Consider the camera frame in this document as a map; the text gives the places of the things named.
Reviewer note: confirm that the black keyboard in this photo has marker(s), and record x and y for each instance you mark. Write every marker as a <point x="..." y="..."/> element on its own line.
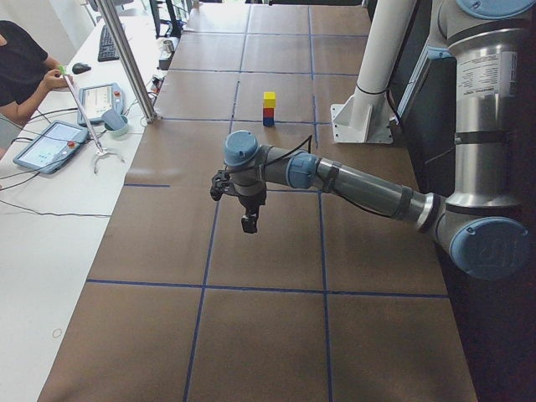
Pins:
<point x="107" y="48"/>

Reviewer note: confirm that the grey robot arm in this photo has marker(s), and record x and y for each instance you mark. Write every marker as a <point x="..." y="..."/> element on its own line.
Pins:
<point x="477" y="224"/>

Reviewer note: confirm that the blue wooden cube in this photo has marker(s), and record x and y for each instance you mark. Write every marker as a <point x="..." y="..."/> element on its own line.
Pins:
<point x="268" y="121"/>

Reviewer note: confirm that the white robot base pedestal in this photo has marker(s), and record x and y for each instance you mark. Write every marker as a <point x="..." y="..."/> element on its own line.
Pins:
<point x="364" y="117"/>

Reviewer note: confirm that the blue teach pendant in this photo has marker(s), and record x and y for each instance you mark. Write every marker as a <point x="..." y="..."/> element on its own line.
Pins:
<point x="98" y="99"/>
<point x="52" y="148"/>

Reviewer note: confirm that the blue teach pendant far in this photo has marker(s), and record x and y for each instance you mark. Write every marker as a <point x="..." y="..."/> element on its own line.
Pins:
<point x="98" y="99"/>

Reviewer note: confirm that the metal cup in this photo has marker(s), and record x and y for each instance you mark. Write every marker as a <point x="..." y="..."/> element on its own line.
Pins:
<point x="168" y="46"/>

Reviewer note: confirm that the yellow wooden cube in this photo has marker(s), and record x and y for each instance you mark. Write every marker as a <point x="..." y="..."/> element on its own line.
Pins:
<point x="269" y="100"/>

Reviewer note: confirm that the long reacher grabber tool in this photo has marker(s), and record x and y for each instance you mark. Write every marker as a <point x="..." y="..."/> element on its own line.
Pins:
<point x="101" y="151"/>

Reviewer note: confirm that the seated person black shirt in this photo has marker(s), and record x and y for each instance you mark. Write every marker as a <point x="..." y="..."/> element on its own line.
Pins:
<point x="28" y="74"/>

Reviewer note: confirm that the aluminium frame post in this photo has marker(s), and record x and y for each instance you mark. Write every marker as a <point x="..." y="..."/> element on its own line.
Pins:
<point x="113" y="23"/>

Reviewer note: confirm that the black computer mouse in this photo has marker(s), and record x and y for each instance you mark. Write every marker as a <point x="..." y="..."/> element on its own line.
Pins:
<point x="80" y="68"/>

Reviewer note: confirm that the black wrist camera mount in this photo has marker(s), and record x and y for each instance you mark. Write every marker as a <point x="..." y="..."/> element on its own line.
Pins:
<point x="221" y="184"/>

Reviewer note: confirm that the red wooden cube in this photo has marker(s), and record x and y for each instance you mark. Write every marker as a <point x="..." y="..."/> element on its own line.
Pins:
<point x="268" y="113"/>

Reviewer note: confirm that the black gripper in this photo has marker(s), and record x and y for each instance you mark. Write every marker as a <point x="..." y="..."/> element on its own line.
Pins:
<point x="251" y="203"/>

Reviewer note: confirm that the blue teach pendant near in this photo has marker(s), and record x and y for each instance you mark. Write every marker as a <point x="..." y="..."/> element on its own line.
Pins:
<point x="52" y="148"/>

